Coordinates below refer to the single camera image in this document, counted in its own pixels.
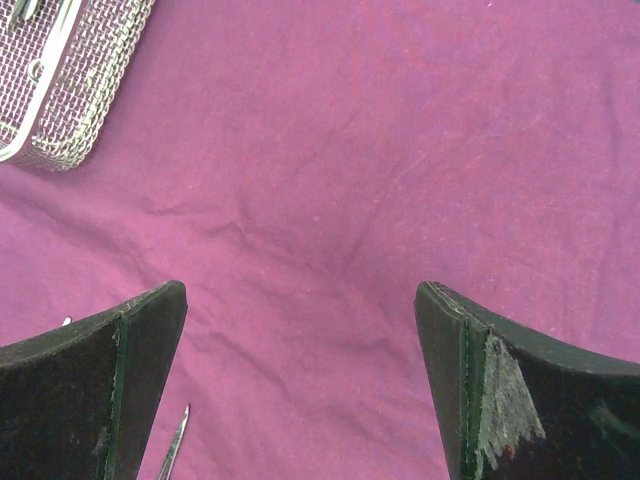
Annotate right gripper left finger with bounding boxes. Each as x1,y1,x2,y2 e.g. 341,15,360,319
1,281,188,479

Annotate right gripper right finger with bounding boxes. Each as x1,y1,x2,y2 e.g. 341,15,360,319
414,281,639,480

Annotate metal surgical scissors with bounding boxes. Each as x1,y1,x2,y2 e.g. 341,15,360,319
156,404,191,480

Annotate purple cloth wrap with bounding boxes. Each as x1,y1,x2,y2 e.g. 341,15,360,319
1,1,639,479

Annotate wire mesh metal tray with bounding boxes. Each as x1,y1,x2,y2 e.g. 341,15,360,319
1,0,154,171

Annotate wide metal tweezers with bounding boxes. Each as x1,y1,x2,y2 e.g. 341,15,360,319
7,0,43,27

